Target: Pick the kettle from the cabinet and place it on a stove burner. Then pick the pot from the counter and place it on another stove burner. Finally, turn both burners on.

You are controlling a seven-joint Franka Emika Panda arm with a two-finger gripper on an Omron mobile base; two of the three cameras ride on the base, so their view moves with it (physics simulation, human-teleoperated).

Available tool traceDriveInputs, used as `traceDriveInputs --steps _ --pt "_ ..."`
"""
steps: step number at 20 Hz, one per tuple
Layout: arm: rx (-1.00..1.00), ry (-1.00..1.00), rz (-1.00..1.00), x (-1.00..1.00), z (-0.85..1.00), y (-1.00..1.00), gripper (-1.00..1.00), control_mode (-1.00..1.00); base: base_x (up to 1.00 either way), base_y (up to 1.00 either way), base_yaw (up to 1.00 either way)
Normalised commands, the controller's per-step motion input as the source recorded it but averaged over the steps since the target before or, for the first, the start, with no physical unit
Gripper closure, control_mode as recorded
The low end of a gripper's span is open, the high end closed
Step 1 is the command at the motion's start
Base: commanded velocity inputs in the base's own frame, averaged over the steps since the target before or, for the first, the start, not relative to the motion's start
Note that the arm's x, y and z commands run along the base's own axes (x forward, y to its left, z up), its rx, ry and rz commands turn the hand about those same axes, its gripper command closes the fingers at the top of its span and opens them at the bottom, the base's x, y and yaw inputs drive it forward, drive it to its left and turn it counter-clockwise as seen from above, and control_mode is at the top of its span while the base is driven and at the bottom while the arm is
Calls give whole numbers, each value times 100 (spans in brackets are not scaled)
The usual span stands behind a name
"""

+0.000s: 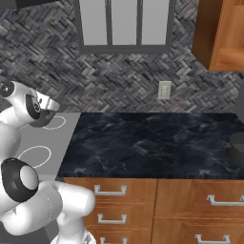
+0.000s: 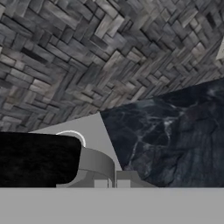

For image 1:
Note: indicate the wooden wall cabinet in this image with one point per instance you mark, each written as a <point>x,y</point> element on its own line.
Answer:
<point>219,35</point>

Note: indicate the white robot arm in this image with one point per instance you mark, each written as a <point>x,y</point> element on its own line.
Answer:
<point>38,203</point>

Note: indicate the dark grey pot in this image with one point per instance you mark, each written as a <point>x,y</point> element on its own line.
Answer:
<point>237,149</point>

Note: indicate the grey stove hob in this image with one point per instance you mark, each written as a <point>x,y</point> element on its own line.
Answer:
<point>60,139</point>

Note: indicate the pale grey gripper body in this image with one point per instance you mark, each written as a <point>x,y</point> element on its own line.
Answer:
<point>49,103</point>

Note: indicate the grey framed window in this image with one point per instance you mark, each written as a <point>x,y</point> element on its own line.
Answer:
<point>124,22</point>

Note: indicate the white wall outlet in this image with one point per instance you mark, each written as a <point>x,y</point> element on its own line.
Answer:
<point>164,90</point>

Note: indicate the dark range hood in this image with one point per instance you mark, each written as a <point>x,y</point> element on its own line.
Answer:
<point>22,2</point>

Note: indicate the wide wooden drawer front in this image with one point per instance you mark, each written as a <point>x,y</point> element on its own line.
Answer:
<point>184,200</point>
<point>174,233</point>

